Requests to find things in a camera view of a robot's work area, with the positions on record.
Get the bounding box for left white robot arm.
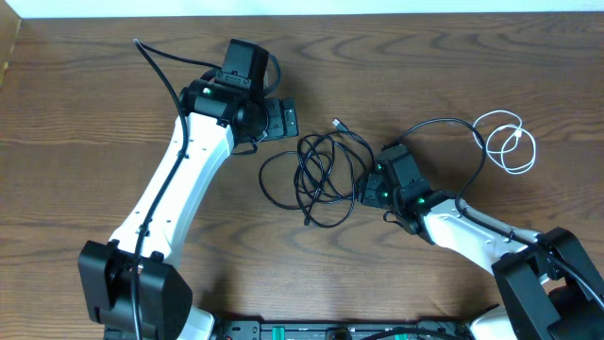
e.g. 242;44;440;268
77;39;298;340

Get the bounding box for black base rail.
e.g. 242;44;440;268
210;314;474;340

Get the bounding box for black usb cable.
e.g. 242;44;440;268
258;117;378;230

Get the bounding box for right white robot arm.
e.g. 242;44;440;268
358;144;603;339

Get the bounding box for white usb cable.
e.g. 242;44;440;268
471;109;538;176

